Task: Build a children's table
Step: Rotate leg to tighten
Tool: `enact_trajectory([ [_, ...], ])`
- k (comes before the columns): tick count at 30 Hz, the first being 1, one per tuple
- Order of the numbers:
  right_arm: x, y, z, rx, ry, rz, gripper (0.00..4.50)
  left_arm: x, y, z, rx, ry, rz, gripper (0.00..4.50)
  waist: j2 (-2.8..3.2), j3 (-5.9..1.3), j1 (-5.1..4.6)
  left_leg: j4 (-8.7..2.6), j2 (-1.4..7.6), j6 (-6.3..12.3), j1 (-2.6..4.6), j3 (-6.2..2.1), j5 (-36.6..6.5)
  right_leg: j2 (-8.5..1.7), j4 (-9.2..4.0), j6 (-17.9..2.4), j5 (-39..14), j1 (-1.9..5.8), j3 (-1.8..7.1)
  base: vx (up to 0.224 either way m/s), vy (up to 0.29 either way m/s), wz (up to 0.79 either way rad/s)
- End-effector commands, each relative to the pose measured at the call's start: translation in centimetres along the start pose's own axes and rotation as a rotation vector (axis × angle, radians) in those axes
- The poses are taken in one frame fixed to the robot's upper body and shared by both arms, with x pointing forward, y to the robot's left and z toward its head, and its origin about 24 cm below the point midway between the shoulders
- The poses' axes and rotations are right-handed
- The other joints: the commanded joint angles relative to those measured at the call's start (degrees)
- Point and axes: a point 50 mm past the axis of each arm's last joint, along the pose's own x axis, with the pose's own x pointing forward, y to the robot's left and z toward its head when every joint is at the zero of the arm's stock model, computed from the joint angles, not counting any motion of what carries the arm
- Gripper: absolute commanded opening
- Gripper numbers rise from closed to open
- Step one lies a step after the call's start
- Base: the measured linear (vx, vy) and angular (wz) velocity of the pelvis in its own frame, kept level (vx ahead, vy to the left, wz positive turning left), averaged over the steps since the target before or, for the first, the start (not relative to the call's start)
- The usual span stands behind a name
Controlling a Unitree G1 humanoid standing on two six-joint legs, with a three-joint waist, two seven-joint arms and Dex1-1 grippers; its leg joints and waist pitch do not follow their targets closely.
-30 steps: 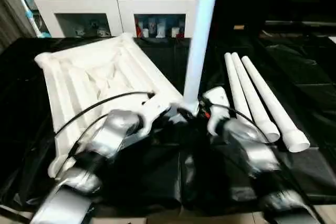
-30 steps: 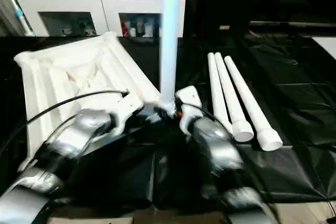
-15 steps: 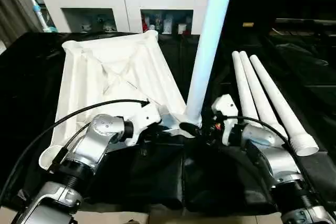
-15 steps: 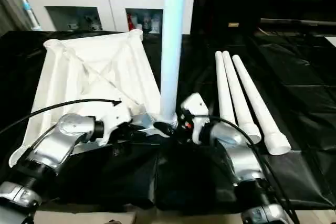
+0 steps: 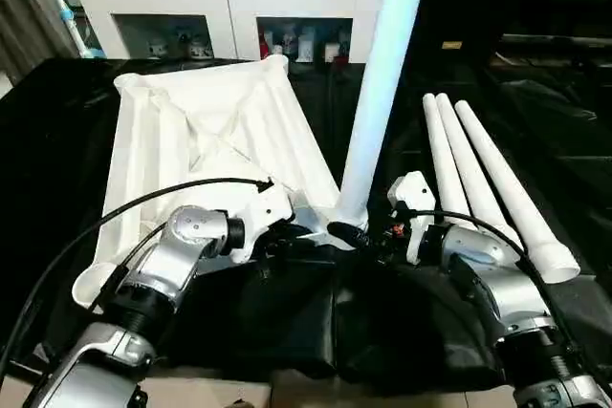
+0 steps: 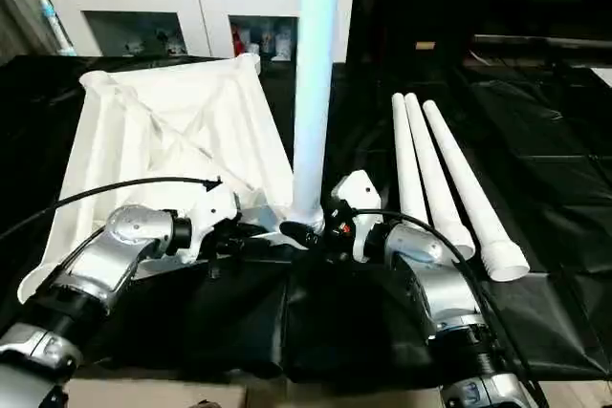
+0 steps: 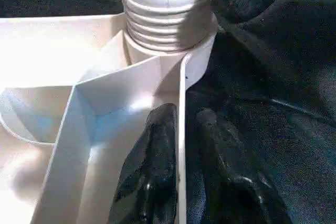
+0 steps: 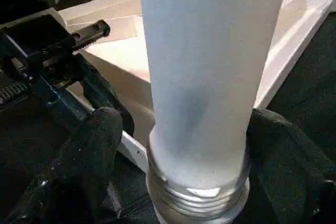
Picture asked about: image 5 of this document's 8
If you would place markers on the small tan tag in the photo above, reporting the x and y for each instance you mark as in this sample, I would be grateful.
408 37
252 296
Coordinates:
451 45

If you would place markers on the black plastic mat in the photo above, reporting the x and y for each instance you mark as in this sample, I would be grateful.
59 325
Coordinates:
316 322

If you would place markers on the white plastic table leg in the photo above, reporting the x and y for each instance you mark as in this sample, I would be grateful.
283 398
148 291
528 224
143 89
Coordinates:
469 164
440 150
382 83
516 198

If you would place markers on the white plastic table top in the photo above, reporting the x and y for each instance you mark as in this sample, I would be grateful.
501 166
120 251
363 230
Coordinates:
201 131

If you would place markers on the grey curtain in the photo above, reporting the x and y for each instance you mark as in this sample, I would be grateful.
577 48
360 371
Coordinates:
29 7

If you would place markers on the black metal rail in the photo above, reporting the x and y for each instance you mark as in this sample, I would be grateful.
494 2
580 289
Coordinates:
555 41

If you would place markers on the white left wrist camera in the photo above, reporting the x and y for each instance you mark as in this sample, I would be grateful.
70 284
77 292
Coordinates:
260 217

